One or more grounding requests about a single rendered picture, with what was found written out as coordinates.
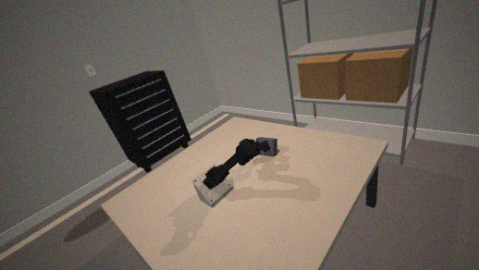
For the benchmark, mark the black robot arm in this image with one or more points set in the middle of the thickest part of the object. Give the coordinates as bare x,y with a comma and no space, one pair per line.
245,151

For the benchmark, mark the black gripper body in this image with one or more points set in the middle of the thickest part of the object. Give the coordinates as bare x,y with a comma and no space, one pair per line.
266,147

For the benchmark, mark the grey sloped panel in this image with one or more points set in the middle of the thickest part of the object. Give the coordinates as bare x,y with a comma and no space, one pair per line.
273,145

